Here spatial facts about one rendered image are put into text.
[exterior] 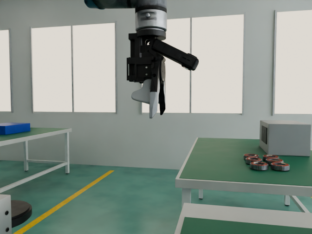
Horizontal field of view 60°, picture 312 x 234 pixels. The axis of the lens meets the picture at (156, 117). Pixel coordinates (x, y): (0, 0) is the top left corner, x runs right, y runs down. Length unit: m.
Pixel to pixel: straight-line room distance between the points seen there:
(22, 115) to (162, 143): 2.87
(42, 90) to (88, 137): 1.31
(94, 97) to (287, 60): 3.35
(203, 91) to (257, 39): 1.19
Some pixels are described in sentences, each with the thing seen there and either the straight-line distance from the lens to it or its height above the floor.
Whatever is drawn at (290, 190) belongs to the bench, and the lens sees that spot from 1.63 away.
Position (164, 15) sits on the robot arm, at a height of 1.39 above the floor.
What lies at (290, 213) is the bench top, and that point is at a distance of 1.26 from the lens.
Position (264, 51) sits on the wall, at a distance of 4.79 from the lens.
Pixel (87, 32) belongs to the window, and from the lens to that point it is 5.35.
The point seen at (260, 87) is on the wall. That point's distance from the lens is 4.72.
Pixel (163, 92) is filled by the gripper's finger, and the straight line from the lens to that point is 0.68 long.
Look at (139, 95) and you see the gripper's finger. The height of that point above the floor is 1.20.
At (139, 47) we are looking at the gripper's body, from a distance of 0.65.
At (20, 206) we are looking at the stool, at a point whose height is 0.56.
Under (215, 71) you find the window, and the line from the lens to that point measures 4.68.
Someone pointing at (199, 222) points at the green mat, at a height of 0.75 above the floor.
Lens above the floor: 1.19
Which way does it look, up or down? 3 degrees down
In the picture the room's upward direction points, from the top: straight up
